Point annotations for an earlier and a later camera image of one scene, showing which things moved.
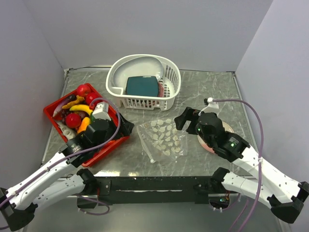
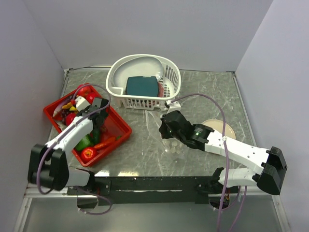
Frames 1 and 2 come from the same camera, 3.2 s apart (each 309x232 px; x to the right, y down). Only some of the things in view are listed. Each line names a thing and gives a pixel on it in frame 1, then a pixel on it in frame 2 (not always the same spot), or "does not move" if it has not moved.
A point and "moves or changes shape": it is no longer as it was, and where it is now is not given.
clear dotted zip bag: [162, 140] moves or changes shape
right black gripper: [189, 114] → [162, 129]
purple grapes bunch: [64, 112] does not move
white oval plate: [137, 66] does not move
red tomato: [91, 96] does not move
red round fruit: [73, 120] does not move
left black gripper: [126, 128] → [105, 115]
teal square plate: [142, 86] does not move
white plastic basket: [171, 81] does not move
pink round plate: [227, 128] → [217, 125]
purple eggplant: [68, 99] does not move
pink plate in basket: [161, 91] does not move
